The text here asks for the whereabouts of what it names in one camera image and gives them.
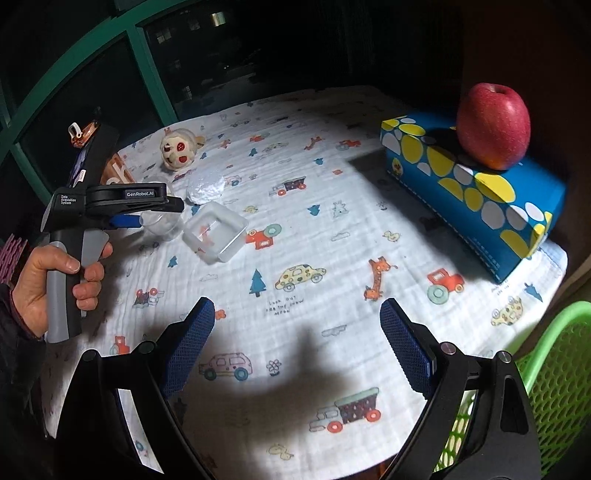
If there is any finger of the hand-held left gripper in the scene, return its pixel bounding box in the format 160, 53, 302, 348
131, 195, 185, 216
109, 213, 145, 230

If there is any person's left hand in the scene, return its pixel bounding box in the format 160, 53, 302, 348
11, 241, 114, 337

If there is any green plastic basket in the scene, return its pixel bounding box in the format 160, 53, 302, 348
434, 301, 591, 480

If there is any clear plastic wrap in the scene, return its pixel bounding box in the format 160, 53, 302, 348
185, 173, 226, 204

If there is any clear plastic cup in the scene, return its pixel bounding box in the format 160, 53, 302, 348
139, 210, 183, 241

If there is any red apple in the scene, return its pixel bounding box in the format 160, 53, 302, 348
456, 83, 531, 171

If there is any green window frame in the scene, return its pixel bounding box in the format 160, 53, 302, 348
0, 0, 185, 222

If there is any pink lattice object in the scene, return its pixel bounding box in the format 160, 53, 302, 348
0, 234, 28, 283

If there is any blue spotted tissue box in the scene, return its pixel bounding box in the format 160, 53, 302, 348
380, 111, 568, 284

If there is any printed blanket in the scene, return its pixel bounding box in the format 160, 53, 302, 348
41, 95, 568, 480

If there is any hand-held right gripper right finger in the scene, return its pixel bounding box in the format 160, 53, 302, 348
379, 298, 541, 480

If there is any cream plush toy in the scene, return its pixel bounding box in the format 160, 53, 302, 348
160, 128, 204, 171

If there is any clear plastic tray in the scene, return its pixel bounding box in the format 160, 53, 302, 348
183, 202, 250, 265

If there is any person's left forearm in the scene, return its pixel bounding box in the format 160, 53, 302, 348
0, 281, 47, 439

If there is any orange water bottle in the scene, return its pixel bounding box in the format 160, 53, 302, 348
68, 120, 138, 186

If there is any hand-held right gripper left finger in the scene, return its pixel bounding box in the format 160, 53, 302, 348
55, 296, 216, 480

